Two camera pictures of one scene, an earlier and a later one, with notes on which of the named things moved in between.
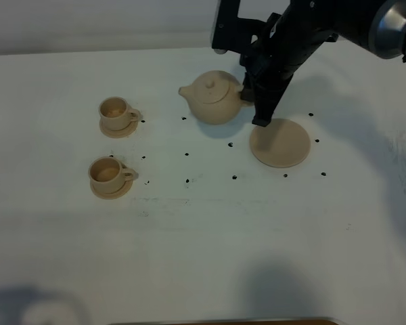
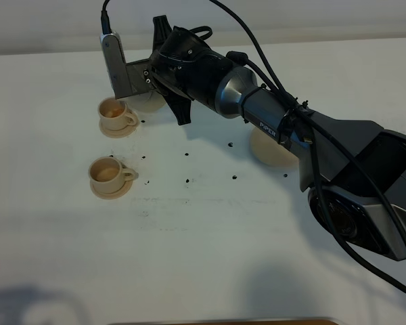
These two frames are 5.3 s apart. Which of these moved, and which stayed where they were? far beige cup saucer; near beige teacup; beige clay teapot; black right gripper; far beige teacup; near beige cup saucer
Moved: beige clay teapot; black right gripper
Stayed: far beige teacup; near beige cup saucer; far beige cup saucer; near beige teacup
